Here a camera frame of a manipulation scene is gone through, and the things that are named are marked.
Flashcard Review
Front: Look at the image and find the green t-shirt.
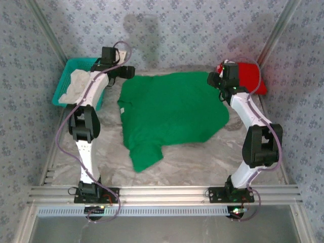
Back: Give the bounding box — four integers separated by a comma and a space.
116, 71, 230, 174

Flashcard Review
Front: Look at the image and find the crumpled white t-shirt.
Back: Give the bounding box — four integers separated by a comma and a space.
58, 69, 92, 104

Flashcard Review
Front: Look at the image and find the folded red t-shirt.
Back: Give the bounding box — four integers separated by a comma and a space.
237, 62, 268, 96

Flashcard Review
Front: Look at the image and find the teal plastic basket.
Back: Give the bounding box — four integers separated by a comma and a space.
52, 57, 107, 111

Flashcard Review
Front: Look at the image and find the aluminium corner post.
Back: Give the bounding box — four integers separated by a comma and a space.
257, 0, 303, 68
25, 0, 69, 64

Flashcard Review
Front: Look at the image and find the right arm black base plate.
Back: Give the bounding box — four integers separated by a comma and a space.
208, 186, 255, 204

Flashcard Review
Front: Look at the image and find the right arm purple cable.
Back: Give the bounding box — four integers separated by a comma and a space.
224, 58, 284, 223

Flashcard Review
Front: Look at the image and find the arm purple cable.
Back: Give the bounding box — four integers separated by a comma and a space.
55, 40, 133, 224
224, 58, 284, 223

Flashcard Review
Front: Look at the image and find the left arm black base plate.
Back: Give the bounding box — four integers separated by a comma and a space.
73, 187, 120, 204

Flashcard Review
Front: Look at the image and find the aluminium mounting rail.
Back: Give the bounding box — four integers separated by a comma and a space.
27, 184, 303, 205

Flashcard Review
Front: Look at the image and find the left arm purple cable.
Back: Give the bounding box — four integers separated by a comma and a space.
55, 40, 133, 224

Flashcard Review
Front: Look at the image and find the grey slotted cable duct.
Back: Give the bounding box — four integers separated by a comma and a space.
36, 205, 235, 218

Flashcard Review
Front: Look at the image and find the aluminium frame leg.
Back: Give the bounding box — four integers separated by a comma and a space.
11, 204, 38, 243
290, 204, 317, 243

